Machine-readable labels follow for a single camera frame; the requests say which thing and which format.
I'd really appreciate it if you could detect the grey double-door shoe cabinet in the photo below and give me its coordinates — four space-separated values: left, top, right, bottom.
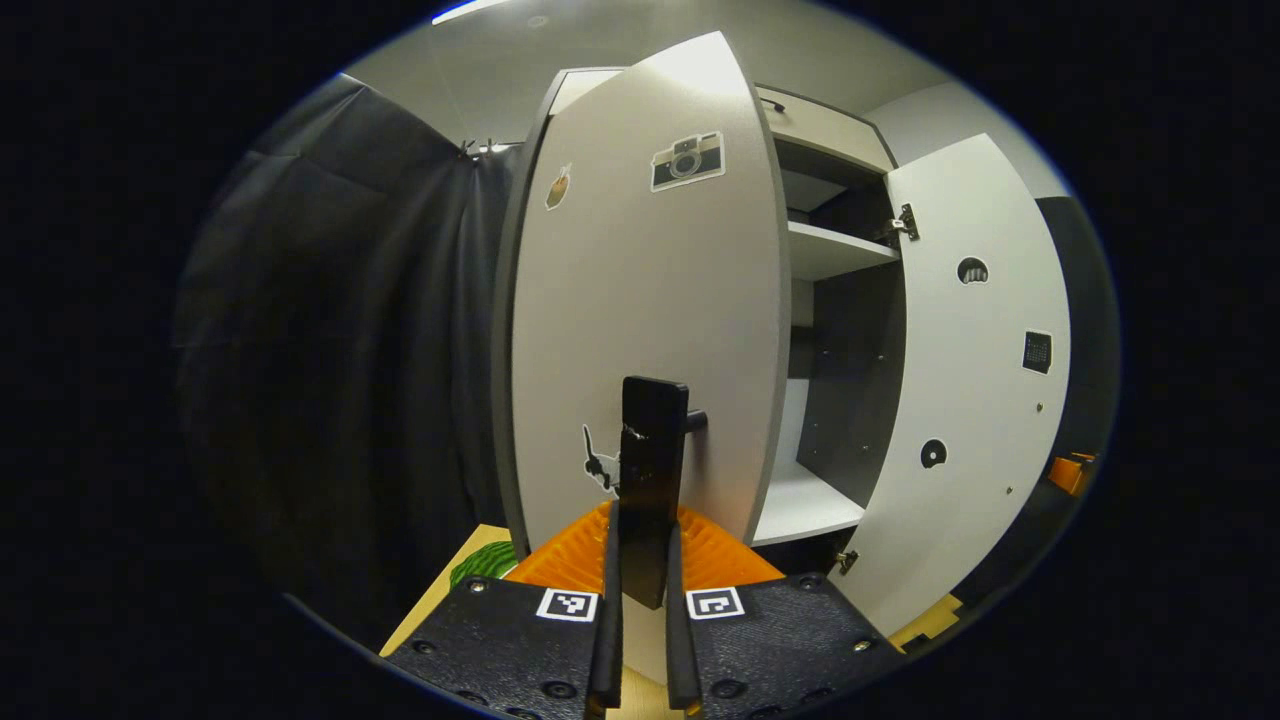
490 65 909 551

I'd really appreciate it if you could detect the white cabinet bottom shelf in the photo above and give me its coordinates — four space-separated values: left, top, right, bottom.
752 460 866 548

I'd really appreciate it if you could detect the black door handle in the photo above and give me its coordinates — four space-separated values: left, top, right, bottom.
618 376 709 611

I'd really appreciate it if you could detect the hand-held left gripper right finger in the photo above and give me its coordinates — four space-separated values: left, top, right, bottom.
664 505 906 720

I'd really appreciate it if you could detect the green striped toy ball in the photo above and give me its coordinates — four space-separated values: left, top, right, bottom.
449 540 521 591

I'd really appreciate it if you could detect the black backdrop cloth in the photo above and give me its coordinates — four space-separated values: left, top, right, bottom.
175 75 526 651

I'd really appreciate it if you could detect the white cabinet shelf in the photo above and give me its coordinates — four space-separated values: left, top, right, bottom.
752 460 866 548
787 220 901 283

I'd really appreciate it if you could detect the grey cabinet door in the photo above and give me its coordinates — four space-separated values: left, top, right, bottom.
830 133 1073 638
510 30 793 551

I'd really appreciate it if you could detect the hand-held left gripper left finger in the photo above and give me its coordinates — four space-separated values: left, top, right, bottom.
383 498 625 720

